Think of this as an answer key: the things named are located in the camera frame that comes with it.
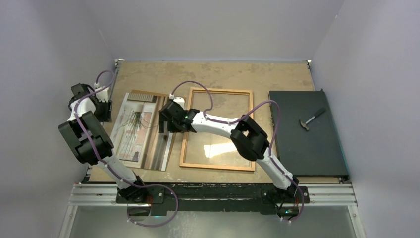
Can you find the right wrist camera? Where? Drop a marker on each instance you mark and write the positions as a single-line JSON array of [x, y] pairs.
[[178, 100]]

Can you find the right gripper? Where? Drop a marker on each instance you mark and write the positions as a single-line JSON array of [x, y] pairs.
[[164, 118]]

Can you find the brown backing board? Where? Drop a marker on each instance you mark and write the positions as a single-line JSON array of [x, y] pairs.
[[145, 96]]

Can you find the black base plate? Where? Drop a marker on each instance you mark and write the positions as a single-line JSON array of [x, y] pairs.
[[263, 198]]

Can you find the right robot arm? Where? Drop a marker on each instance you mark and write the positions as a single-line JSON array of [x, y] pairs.
[[249, 138]]

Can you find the small hammer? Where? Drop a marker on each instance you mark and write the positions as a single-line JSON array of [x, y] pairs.
[[304, 124]]

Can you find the clear acrylic sheet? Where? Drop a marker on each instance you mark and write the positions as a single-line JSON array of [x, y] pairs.
[[220, 144]]

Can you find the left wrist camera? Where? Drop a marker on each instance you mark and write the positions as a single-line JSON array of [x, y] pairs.
[[101, 93]]

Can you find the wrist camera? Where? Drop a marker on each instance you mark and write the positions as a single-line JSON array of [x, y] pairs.
[[178, 100], [101, 93]]

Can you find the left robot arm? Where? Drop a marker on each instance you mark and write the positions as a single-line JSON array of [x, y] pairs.
[[87, 139]]

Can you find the aluminium rail frame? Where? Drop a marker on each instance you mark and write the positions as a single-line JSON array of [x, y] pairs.
[[94, 213]]

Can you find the plant photo print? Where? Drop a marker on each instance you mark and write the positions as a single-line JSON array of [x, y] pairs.
[[137, 141]]

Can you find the wooden picture frame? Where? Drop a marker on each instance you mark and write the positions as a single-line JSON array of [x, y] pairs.
[[183, 144]]

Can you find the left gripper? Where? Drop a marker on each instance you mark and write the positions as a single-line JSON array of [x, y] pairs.
[[106, 117]]

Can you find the black mat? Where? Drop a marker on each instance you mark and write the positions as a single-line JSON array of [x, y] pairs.
[[313, 153]]

